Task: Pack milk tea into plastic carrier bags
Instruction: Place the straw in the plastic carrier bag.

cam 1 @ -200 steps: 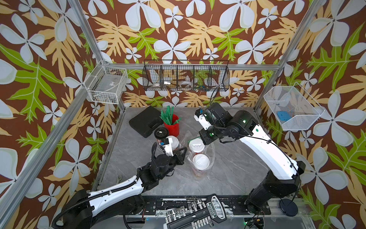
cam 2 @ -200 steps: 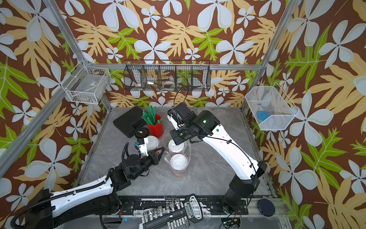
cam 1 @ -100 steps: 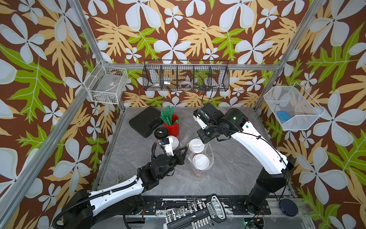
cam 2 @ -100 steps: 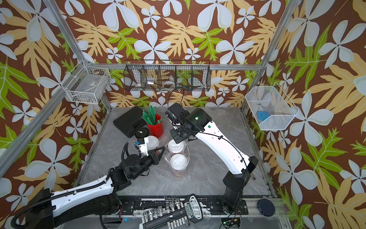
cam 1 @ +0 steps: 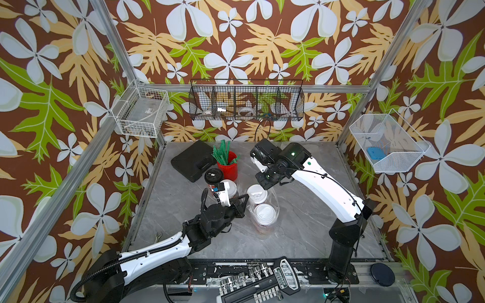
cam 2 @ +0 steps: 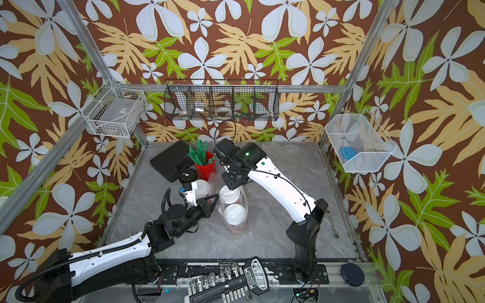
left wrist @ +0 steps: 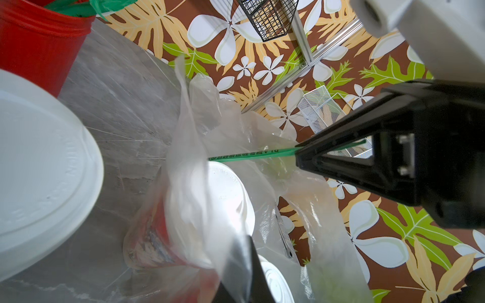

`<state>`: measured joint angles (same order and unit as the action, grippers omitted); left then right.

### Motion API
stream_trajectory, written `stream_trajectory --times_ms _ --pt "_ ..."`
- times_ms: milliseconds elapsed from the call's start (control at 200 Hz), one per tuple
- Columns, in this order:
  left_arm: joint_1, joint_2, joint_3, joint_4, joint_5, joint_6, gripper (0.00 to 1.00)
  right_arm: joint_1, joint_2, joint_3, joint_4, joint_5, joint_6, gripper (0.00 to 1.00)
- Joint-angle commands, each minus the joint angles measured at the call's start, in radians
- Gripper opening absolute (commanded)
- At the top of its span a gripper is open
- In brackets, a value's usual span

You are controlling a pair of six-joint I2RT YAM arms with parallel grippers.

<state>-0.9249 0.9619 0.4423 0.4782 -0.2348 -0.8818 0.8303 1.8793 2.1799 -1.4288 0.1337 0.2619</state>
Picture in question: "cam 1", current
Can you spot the black mounting rail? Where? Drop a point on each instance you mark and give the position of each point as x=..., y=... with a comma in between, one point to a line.
x=313, y=271

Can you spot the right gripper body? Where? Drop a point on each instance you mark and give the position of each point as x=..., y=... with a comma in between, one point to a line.
x=266, y=178

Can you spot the round black puck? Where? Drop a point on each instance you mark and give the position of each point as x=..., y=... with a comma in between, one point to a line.
x=382, y=274

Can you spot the red straw holder cup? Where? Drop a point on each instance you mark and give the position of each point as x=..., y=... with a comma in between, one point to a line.
x=230, y=171

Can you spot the black lid red cup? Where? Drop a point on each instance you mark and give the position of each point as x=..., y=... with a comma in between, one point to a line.
x=213, y=177

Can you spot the white wire basket left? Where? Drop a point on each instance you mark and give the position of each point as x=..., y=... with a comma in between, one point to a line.
x=140, y=110

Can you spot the clear plastic carrier bag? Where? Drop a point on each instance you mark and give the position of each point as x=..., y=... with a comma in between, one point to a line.
x=272, y=200

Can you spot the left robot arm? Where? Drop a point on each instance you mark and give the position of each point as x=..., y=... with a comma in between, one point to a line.
x=115, y=275

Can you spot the white wire basket right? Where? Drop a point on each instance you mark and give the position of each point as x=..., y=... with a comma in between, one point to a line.
x=403, y=145

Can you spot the green wrapped straws bundle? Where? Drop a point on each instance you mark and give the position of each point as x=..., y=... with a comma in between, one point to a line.
x=221, y=154

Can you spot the blue object in basket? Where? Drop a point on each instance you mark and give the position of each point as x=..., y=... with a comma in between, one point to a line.
x=375, y=153

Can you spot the black plastic case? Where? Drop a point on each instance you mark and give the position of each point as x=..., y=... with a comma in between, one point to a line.
x=194, y=161

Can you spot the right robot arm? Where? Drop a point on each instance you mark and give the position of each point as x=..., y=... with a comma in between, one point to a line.
x=352, y=214

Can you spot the white wire basket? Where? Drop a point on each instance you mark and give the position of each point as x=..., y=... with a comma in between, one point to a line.
x=140, y=110
x=403, y=145

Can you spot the socket wrench set tray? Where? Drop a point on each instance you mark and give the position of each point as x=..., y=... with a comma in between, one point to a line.
x=261, y=283

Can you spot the steel wrench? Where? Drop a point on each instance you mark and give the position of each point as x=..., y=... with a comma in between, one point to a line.
x=158, y=237

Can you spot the black wire basket centre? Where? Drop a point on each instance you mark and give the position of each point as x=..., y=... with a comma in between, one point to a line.
x=231, y=99

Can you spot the white lid cup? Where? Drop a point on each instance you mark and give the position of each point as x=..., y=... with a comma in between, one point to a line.
x=230, y=188
x=265, y=216
x=257, y=195

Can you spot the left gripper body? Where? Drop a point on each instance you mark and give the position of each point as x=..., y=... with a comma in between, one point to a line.
x=235, y=207

